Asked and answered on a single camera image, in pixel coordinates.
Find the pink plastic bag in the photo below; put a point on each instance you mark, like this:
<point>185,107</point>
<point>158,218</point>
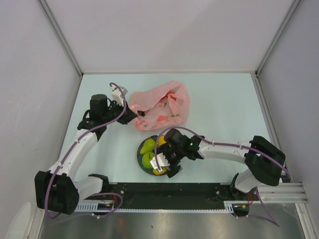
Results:
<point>161,110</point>

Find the green fake pear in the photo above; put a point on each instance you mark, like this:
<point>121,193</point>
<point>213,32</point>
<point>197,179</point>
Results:
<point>148,146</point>

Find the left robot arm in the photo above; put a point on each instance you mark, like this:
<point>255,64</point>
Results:
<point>55,189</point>

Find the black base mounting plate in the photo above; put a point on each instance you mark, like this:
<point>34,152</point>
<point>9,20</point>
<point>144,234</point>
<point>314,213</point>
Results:
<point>178,196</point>

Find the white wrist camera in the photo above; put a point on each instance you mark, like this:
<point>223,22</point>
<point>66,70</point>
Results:
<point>159,162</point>
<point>118,96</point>

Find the black fake grapes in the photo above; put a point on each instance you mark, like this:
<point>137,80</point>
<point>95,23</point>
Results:
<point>142,113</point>

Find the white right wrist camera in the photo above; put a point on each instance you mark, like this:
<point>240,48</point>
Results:
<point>159,162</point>

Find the aluminium frame rail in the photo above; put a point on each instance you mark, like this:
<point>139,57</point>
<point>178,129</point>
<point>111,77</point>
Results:
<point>283,193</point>

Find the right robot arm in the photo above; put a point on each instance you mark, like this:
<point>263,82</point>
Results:
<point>264,161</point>

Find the dark teal ceramic plate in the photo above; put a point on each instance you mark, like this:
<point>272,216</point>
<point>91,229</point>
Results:
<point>140,160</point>

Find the yellow fake lemon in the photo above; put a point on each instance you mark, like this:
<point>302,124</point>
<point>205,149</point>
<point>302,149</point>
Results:
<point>161,140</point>

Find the yellow fake mango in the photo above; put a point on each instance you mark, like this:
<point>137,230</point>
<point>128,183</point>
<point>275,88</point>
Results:
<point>157,172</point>

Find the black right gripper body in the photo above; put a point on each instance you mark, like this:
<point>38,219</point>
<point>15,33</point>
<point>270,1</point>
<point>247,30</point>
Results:
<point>173,156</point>

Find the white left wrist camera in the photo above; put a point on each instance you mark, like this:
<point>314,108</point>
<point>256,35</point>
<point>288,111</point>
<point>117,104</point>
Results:
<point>118,96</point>

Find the green fake apple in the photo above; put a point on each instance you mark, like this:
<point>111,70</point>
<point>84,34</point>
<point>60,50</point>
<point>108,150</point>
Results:
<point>146,160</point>

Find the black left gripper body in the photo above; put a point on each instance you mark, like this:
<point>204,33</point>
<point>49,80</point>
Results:
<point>114,112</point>

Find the white slotted cable duct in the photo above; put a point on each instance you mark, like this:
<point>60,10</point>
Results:
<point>87,207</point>

